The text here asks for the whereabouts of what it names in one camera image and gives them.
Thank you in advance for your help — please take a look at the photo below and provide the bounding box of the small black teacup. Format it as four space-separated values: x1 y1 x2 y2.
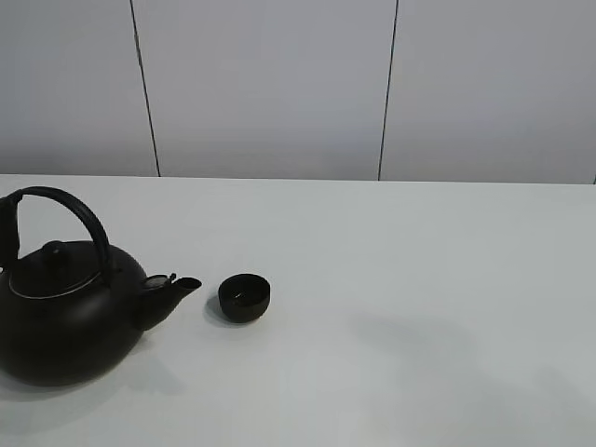
218 273 271 323

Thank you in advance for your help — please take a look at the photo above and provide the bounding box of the black round teapot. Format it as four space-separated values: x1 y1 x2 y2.
1 186 201 386

